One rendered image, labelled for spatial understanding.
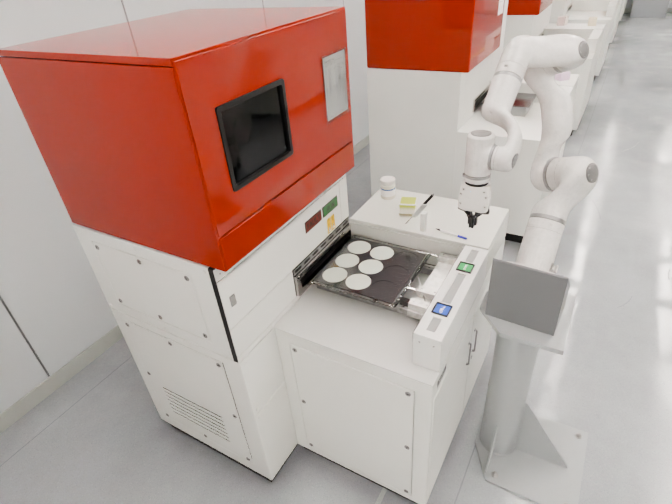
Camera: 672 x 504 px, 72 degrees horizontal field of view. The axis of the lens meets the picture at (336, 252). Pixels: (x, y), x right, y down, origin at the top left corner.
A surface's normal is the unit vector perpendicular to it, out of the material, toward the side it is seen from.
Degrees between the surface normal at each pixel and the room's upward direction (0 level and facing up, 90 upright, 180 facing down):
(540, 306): 90
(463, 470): 0
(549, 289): 90
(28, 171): 90
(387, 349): 0
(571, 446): 0
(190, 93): 90
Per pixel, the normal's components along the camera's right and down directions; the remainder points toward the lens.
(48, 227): 0.86, 0.22
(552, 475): -0.07, -0.83
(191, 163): -0.50, 0.51
